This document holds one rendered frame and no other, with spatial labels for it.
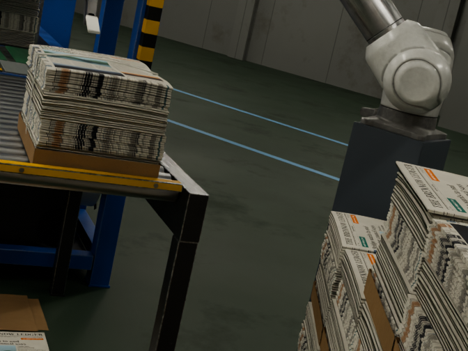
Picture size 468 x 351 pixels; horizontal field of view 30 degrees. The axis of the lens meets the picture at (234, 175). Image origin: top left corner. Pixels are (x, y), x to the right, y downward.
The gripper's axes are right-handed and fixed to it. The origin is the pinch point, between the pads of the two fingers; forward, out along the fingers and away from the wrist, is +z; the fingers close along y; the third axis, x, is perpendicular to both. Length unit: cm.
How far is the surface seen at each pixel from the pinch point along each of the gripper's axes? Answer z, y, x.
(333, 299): 83, 7, -42
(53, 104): 35.4, 4.3, 12.7
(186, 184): 39.1, 19.8, -22.2
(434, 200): 110, -46, -24
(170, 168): 26.3, 26.4, -22.1
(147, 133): 37.5, 7.2, -8.9
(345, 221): 61, 6, -52
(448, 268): 127, -51, -16
